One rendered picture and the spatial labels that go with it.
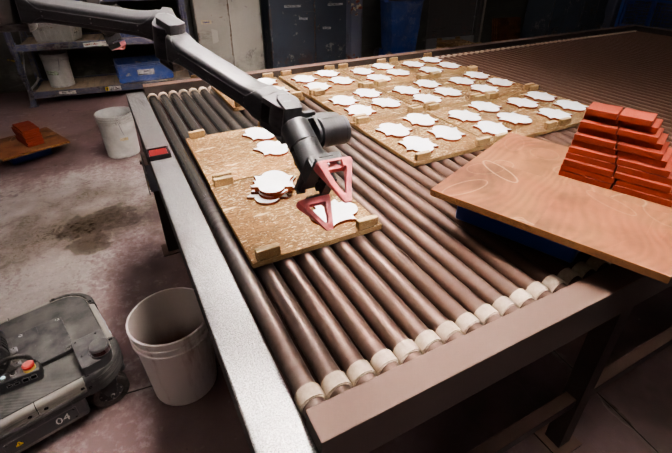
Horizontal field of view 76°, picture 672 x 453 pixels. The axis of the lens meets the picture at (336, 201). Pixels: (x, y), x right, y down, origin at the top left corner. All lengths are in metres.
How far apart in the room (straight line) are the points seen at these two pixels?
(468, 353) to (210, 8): 5.40
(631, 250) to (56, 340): 1.89
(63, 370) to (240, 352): 1.16
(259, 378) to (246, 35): 5.39
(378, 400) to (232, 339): 0.31
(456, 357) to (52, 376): 1.49
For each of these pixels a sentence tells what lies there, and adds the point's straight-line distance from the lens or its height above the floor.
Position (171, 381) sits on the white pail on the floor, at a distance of 1.85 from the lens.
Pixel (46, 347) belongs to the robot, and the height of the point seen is 0.26.
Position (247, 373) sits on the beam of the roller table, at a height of 0.92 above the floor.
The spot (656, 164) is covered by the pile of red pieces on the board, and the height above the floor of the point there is 1.12.
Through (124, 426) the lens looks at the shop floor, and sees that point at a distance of 2.00.
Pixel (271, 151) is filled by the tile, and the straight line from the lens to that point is 1.52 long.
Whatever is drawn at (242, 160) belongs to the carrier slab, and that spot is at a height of 0.94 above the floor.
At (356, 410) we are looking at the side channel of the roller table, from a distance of 0.73.
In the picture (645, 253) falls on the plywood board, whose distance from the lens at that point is 1.05.
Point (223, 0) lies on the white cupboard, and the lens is 5.87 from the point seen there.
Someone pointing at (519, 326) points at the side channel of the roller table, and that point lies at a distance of 0.90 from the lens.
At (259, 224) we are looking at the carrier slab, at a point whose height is 0.94.
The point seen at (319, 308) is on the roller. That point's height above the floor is 0.92.
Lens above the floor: 1.56
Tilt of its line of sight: 31 degrees down
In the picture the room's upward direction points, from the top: straight up
